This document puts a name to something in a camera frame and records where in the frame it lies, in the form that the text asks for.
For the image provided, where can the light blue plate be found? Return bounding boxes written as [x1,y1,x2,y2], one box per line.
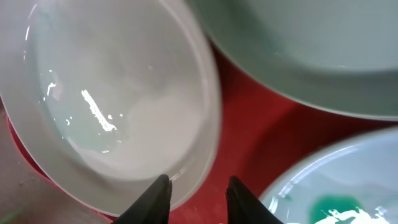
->
[259,127,397,223]

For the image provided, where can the light green plate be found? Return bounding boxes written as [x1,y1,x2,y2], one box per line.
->
[188,0,397,121]

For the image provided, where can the white plate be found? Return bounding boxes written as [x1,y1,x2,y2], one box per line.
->
[1,0,221,217]

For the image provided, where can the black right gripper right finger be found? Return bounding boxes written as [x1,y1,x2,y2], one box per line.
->
[226,176,283,224]

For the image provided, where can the red plastic tray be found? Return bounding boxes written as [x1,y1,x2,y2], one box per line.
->
[6,43,398,224]

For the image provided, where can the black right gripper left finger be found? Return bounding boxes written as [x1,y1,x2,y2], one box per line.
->
[112,174,172,224]

